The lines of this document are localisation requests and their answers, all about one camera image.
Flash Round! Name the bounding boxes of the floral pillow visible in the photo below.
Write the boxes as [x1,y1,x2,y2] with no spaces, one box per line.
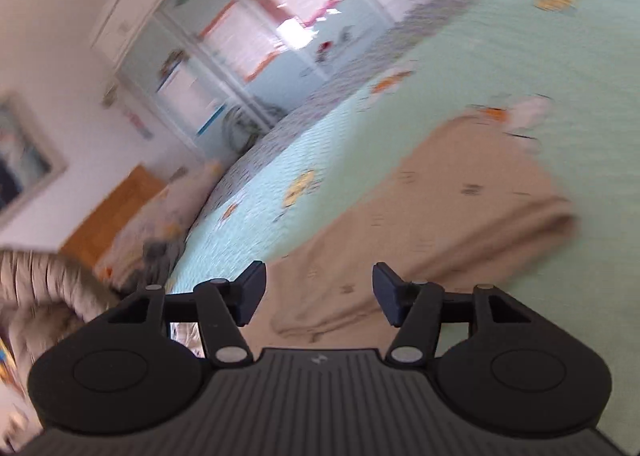
[97,161,226,282]

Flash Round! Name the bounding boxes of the wooden headboard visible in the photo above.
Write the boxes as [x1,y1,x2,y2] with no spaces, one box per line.
[60,165,166,262]

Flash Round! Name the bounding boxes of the grey garment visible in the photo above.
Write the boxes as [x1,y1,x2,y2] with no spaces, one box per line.
[142,239,183,282]

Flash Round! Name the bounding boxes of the green bee print bed cover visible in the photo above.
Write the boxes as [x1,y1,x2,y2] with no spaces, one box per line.
[165,0,640,437]

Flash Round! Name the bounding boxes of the framed wedding photo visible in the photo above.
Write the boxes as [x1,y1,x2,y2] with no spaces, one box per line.
[0,91,68,227]

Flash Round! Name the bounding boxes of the cream smiley print pants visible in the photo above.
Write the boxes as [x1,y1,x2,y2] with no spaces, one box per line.
[270,116,581,342]

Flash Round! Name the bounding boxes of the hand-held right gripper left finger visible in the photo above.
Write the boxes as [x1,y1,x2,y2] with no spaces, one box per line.
[107,260,267,370]

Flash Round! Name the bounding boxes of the blue bordered poster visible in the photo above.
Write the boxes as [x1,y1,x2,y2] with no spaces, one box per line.
[157,56,228,137]

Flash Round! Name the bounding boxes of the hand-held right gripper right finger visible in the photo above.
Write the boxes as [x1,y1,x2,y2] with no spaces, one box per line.
[372,262,531,370]

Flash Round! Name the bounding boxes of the orange bordered poster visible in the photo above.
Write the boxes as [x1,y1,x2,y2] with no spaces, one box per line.
[200,0,281,82]

